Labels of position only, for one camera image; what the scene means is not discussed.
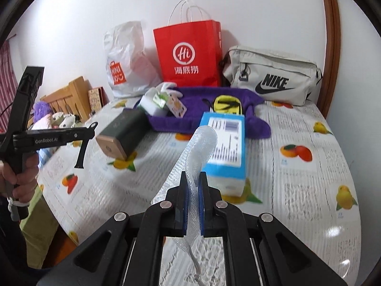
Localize white mesh drawstring bag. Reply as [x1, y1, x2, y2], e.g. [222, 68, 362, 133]
[151, 125, 218, 285]

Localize fruit print small packet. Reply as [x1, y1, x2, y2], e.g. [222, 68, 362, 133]
[166, 96, 187, 118]

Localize yellow pouch black straps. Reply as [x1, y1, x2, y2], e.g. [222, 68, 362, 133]
[202, 95, 242, 116]

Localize white sponge block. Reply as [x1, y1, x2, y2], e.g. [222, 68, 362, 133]
[138, 88, 168, 117]

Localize white cotton glove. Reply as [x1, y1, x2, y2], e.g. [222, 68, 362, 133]
[155, 82, 183, 99]

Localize person's left hand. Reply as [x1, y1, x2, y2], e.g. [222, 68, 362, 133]
[1, 153, 39, 203]

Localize blue tissue pack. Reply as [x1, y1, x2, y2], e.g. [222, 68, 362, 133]
[200, 112, 246, 197]

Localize striped pastel bedding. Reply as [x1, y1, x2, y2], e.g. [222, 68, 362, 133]
[32, 114, 58, 169]

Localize purple plush toy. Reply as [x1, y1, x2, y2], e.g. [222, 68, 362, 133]
[33, 101, 54, 123]

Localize spotted plush toy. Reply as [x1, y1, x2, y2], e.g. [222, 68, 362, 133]
[51, 112, 80, 128]

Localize wooden bed headboard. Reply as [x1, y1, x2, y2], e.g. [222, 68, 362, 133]
[40, 76, 91, 123]

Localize dark green tea box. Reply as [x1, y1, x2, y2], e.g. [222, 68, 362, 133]
[95, 108, 152, 161]

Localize green blanket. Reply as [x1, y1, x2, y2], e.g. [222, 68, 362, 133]
[20, 185, 58, 269]

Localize patterned book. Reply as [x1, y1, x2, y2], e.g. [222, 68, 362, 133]
[88, 87, 109, 114]

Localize fruit pattern tablecloth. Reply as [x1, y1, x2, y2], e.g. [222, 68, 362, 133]
[37, 102, 361, 285]

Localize purple fluffy towel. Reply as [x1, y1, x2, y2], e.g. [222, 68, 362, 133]
[148, 87, 271, 139]

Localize white Miniso plastic bag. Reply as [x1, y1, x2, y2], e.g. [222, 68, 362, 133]
[103, 21, 161, 98]

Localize grey Nike waist bag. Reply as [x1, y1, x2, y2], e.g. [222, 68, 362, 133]
[222, 45, 322, 106]

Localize red Haidilao paper bag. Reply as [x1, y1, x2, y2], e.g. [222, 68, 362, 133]
[153, 19, 222, 87]

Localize brown wooden door frame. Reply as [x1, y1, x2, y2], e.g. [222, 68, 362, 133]
[317, 0, 341, 118]

